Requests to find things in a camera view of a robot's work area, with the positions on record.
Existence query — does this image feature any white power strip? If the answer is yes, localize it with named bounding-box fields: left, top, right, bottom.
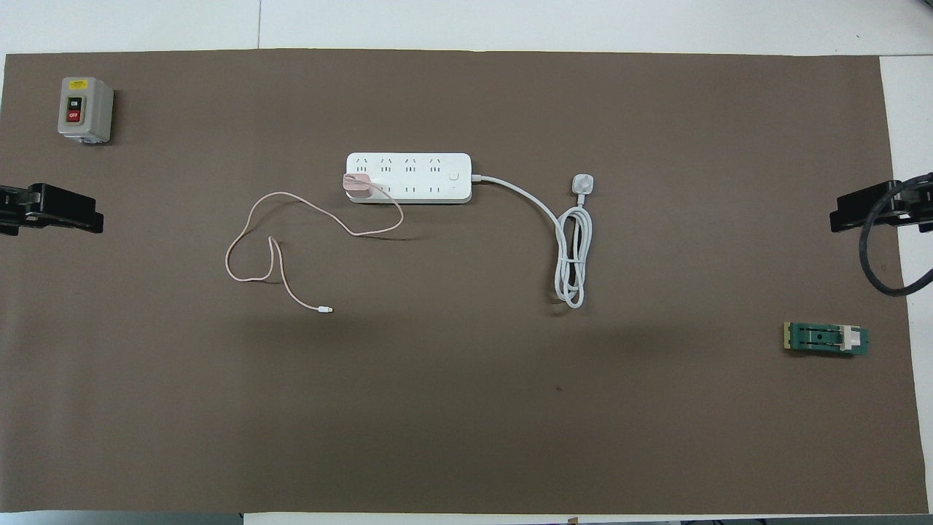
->
left=344, top=152, right=473, bottom=205

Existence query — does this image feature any grey on-off switch box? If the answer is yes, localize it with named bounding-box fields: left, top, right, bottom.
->
left=58, top=77, right=114, bottom=144

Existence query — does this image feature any green knife switch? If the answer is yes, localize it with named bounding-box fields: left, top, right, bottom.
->
left=783, top=321, right=870, bottom=358

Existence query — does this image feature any white power cord with plug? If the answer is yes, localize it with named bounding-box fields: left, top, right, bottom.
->
left=471, top=172, right=596, bottom=309

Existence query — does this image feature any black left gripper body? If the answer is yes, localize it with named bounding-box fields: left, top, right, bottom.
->
left=0, top=184, right=34, bottom=236

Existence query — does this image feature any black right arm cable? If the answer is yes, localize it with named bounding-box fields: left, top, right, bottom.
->
left=859, top=177, right=933, bottom=298

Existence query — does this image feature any brown table mat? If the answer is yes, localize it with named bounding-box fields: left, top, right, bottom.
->
left=0, top=48, right=928, bottom=515

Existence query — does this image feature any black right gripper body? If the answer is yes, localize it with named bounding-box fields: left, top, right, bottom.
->
left=893, top=174, right=933, bottom=234

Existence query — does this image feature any pink charging cable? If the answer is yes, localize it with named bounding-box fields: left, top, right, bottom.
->
left=225, top=191, right=404, bottom=314

